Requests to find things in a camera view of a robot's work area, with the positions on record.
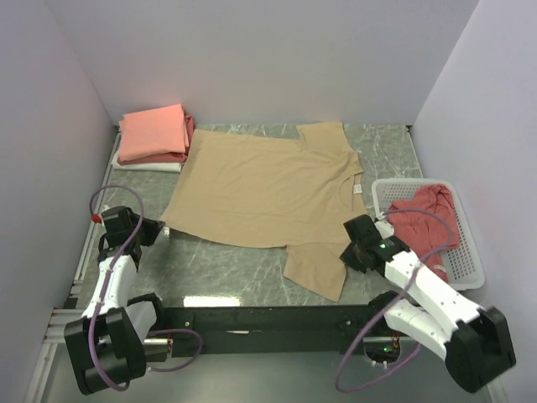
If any tan t-shirt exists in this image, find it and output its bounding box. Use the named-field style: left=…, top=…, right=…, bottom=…
left=162, top=123, right=366, bottom=301

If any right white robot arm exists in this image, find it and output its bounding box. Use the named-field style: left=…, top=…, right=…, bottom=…
left=341, top=215, right=517, bottom=393

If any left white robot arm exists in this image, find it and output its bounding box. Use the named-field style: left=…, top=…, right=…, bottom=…
left=64, top=206, right=168, bottom=395

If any red t-shirt in basket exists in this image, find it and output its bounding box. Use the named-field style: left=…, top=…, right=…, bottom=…
left=388, top=184, right=460, bottom=281

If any folded white t-shirt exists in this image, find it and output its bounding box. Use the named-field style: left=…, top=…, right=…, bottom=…
left=111, top=152, right=183, bottom=173

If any black base beam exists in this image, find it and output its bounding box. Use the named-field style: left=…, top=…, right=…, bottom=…
left=133, top=291, right=406, bottom=363

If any white plastic basket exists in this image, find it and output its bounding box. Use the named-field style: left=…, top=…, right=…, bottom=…
left=372, top=178, right=485, bottom=291

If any folded salmon t-shirt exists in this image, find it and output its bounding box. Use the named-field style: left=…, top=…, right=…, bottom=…
left=118, top=104, right=185, bottom=160

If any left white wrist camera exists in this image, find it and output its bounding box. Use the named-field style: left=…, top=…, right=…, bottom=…
left=91, top=204, right=109, bottom=224

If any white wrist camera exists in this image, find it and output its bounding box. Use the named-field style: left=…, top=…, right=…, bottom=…
left=91, top=204, right=109, bottom=224
left=373, top=212, right=394, bottom=238

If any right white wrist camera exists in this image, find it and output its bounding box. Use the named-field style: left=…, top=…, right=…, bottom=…
left=373, top=212, right=394, bottom=238

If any aluminium rail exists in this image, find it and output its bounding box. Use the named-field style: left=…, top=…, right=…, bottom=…
left=43, top=270, right=96, bottom=344

